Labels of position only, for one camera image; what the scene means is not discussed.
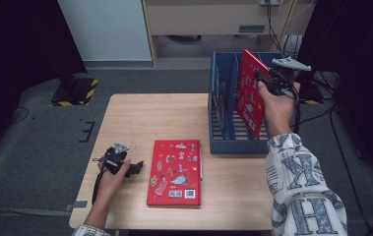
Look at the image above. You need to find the yellow cable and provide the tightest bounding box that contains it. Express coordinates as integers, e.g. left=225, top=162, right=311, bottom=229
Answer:
left=277, top=0, right=316, bottom=50

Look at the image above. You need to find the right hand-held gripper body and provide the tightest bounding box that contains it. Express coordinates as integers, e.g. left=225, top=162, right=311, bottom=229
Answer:
left=265, top=57, right=313, bottom=98

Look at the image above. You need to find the person's right hand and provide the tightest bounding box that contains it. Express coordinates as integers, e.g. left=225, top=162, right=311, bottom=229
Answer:
left=257, top=80, right=301, bottom=139

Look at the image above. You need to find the beige desk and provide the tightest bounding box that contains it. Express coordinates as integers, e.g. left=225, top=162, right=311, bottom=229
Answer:
left=141, top=0, right=316, bottom=68

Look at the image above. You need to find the white panel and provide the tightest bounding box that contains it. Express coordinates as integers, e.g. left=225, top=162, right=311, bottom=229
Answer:
left=57, top=0, right=153, bottom=62

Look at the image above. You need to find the grey tape strip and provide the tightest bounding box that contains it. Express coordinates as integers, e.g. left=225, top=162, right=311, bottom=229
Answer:
left=63, top=200, right=89, bottom=212

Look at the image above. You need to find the person's left hand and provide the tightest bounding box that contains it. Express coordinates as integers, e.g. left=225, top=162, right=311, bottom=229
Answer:
left=94, top=158, right=132, bottom=202

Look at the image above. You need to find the looped black floor cable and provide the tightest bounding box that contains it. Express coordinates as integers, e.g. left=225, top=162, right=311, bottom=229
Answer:
left=9, top=106, right=31, bottom=125

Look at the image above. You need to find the grey label on desk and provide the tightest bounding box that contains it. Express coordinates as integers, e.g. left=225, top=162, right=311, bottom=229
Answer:
left=238, top=24, right=267, bottom=34

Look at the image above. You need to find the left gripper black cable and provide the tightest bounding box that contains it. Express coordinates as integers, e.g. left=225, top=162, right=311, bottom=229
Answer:
left=91, top=156, right=108, bottom=206

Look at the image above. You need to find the striped black stand base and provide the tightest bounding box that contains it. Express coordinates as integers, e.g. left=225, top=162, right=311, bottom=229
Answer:
left=49, top=77, right=99, bottom=107
left=300, top=83, right=326, bottom=106

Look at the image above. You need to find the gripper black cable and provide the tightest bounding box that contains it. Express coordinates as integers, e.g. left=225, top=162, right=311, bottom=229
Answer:
left=285, top=82, right=303, bottom=135
left=91, top=156, right=108, bottom=206

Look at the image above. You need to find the short black floor cable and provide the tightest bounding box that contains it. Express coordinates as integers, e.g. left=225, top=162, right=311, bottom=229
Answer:
left=300, top=107, right=335, bottom=127

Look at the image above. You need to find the black cable bundle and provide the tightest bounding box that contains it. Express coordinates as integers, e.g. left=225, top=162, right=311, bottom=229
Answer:
left=265, top=0, right=301, bottom=62

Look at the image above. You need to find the long black floor cable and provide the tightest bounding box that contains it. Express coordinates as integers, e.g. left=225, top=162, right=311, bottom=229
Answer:
left=329, top=104, right=373, bottom=236

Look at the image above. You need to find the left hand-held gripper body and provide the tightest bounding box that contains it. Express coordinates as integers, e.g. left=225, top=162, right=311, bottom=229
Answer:
left=101, top=141, right=130, bottom=175

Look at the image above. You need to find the blue plastic file rack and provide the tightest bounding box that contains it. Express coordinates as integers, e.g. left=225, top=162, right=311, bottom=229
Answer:
left=208, top=49, right=285, bottom=155

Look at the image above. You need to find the red illustrated book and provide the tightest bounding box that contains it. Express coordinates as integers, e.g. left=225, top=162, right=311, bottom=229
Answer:
left=146, top=139, right=203, bottom=207
left=233, top=48, right=271, bottom=140

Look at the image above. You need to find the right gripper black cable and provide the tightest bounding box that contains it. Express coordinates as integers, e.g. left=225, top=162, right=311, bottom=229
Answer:
left=285, top=82, right=303, bottom=135

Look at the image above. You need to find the dark curtain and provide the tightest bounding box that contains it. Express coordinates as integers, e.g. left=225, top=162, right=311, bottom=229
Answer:
left=293, top=0, right=373, bottom=185
left=0, top=0, right=89, bottom=165

